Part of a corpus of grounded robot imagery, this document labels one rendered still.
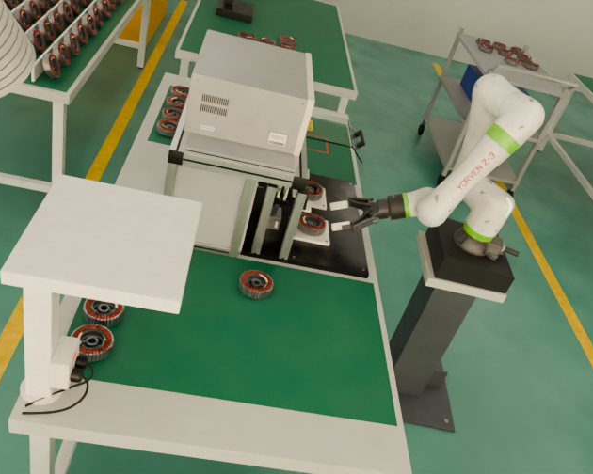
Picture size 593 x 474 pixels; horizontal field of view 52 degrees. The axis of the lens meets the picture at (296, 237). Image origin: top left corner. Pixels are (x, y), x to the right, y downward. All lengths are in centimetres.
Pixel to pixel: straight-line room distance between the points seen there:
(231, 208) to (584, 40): 678
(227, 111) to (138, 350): 79
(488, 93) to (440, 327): 100
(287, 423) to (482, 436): 147
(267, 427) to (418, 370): 127
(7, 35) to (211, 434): 102
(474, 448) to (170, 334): 160
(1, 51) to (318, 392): 118
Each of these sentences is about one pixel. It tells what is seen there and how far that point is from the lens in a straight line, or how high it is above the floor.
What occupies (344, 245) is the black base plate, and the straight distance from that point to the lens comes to 229.
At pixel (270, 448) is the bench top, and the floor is 75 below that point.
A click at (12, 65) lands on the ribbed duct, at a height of 160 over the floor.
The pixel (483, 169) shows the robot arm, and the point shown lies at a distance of 210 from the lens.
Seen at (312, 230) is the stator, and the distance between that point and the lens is 224.
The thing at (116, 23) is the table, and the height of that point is 75.
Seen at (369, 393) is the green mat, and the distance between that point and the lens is 182.
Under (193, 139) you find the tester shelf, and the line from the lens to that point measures 199.
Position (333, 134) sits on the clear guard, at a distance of 238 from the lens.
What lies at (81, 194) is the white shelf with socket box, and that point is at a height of 121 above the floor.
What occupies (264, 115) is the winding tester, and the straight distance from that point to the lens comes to 197.
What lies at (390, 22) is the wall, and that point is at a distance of 759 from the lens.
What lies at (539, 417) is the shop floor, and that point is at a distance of 325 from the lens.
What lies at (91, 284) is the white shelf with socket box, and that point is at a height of 121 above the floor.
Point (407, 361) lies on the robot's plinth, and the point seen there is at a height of 22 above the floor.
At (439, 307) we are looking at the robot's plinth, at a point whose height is 56.
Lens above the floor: 206
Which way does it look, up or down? 35 degrees down
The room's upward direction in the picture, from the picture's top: 17 degrees clockwise
